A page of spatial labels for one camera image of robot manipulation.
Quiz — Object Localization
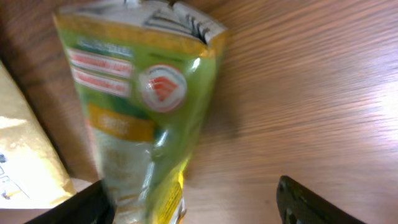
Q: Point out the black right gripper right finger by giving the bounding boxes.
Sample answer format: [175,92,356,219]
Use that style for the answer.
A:
[276,175,364,224]

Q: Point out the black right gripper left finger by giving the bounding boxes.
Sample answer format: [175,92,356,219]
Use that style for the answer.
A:
[25,180,115,224]

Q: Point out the cream snack bag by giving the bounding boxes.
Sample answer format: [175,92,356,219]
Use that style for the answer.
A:
[1,66,76,209]

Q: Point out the green tea carton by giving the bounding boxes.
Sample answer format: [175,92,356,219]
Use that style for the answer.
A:
[54,1,227,223]

